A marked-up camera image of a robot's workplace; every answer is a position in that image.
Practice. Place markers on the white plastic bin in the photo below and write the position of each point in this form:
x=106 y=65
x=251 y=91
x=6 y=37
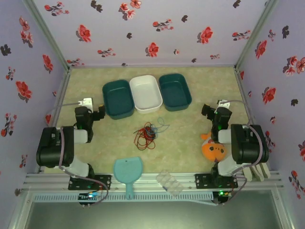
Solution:
x=145 y=93

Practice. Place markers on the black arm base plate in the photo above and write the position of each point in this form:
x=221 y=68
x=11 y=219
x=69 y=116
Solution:
x=202 y=181
x=104 y=182

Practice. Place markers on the orange plush fish toy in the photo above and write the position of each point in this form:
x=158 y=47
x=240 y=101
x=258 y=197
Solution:
x=213 y=150

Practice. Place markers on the wide aluminium frame rail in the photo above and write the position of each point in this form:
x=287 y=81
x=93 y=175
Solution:
x=147 y=182

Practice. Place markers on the aluminium corner post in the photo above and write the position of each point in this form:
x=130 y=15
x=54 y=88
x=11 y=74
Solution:
x=256 y=33
x=47 y=33

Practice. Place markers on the small circuit board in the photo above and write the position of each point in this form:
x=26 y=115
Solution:
x=222 y=193
x=89 y=196

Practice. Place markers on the teal plastic bin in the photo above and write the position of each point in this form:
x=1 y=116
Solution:
x=118 y=100
x=175 y=91

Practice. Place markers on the aluminium side rail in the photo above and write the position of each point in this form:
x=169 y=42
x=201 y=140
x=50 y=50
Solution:
x=62 y=90
x=243 y=90

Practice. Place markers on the light blue dustpan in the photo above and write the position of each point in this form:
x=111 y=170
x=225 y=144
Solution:
x=127 y=167

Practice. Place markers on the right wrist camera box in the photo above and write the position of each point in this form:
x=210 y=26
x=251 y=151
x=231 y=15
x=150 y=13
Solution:
x=224 y=103

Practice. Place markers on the beige plastic clip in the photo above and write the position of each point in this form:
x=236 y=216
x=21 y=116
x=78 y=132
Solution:
x=265 y=170
x=248 y=175
x=257 y=173

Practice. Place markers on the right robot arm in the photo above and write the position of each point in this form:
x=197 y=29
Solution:
x=247 y=143

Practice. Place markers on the clear plastic organizer box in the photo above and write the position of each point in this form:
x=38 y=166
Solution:
x=169 y=183

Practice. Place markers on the thin aluminium frame rail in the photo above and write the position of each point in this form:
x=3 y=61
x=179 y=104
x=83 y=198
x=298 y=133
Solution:
x=166 y=66

